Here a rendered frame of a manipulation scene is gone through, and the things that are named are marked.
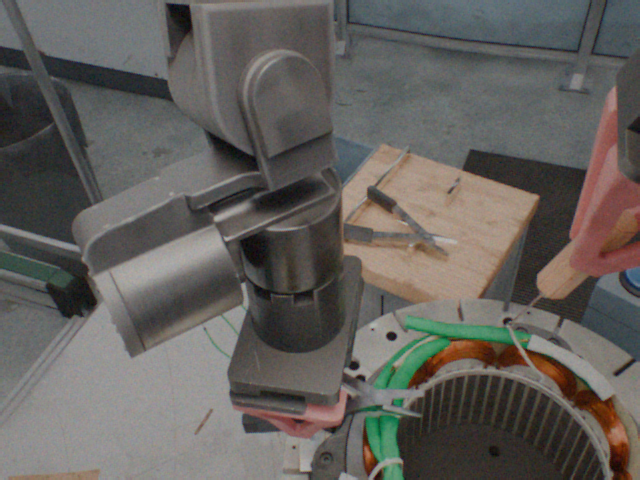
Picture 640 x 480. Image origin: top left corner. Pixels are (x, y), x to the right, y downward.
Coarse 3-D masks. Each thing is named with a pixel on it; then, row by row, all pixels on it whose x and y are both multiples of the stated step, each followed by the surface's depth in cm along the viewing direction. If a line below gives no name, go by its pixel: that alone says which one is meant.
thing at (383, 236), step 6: (378, 234) 68; (384, 234) 68; (390, 234) 68; (396, 234) 67; (402, 234) 67; (408, 234) 67; (414, 234) 67; (420, 234) 67; (384, 240) 68; (390, 240) 68; (396, 240) 67; (402, 240) 67; (408, 240) 67; (414, 240) 67; (420, 240) 67
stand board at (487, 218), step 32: (384, 160) 80; (416, 160) 79; (352, 192) 76; (384, 192) 76; (416, 192) 75; (480, 192) 75; (512, 192) 74; (384, 224) 72; (448, 224) 71; (480, 224) 71; (512, 224) 71; (384, 256) 69; (416, 256) 69; (448, 256) 68; (480, 256) 68; (384, 288) 68; (416, 288) 66; (448, 288) 65; (480, 288) 65
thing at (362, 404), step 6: (366, 396) 45; (348, 402) 45; (354, 402) 45; (360, 402) 45; (366, 402) 45; (372, 402) 45; (348, 408) 45; (354, 408) 45; (360, 408) 45; (366, 408) 45; (372, 408) 45; (348, 414) 45
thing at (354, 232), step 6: (348, 228) 68; (354, 228) 68; (360, 228) 68; (366, 228) 68; (348, 234) 68; (354, 234) 68; (360, 234) 68; (366, 234) 68; (372, 234) 68; (360, 240) 68; (366, 240) 68; (372, 240) 68
